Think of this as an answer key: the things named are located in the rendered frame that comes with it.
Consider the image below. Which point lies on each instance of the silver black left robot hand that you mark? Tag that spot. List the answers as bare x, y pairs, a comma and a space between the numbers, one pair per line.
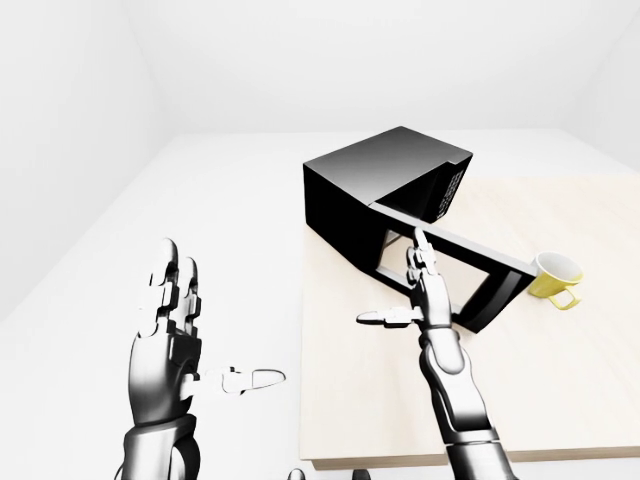
150, 370

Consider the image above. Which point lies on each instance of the black microwave door with window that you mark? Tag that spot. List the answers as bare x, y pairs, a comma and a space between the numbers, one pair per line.
500, 290

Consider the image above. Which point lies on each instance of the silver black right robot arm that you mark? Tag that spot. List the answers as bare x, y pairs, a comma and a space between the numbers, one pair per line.
465, 400

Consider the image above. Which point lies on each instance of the black microwave body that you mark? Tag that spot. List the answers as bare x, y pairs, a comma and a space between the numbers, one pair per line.
380, 165

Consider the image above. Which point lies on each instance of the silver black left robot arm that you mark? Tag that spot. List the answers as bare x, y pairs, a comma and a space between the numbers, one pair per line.
150, 450

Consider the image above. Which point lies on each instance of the yellow mug white inside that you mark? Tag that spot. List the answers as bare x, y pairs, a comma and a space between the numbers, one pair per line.
545, 286

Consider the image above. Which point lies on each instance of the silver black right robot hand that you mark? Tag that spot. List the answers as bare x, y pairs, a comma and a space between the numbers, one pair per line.
434, 302

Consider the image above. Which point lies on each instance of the small dark rounded shape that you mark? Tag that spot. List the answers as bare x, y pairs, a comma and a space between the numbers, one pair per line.
359, 475
296, 475

